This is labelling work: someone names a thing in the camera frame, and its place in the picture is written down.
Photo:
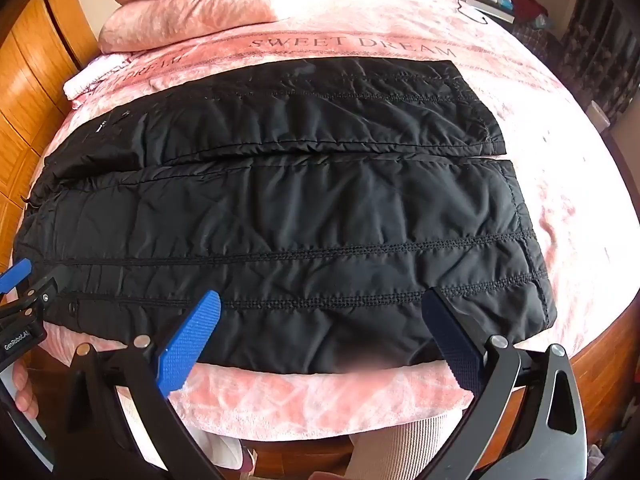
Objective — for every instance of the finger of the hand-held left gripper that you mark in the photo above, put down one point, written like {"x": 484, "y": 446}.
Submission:
{"x": 14, "y": 276}
{"x": 47, "y": 285}

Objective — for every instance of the dark patterned curtain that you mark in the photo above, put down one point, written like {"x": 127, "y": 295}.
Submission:
{"x": 600, "y": 45}

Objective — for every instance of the stack of books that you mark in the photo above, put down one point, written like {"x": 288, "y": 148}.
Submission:
{"x": 492, "y": 7}

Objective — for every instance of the black quilted pants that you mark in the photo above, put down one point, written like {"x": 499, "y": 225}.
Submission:
{"x": 300, "y": 185}

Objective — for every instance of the red cloth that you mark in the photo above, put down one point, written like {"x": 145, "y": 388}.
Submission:
{"x": 525, "y": 4}

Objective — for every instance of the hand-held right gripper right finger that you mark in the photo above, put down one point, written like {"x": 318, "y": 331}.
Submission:
{"x": 452, "y": 337}

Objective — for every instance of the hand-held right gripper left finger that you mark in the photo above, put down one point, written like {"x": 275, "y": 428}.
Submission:
{"x": 192, "y": 345}

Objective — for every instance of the pink folded quilt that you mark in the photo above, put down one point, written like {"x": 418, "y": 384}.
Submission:
{"x": 200, "y": 5}

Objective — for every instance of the pink printed blanket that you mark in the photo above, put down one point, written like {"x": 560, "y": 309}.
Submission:
{"x": 550, "y": 160}

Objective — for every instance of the white pink folded cloth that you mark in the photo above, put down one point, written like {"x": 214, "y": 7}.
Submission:
{"x": 87, "y": 77}

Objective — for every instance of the wooden wardrobe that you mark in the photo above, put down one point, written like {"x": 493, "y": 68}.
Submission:
{"x": 30, "y": 85}

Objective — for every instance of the person's left hand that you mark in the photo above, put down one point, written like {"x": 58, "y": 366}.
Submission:
{"x": 24, "y": 392}

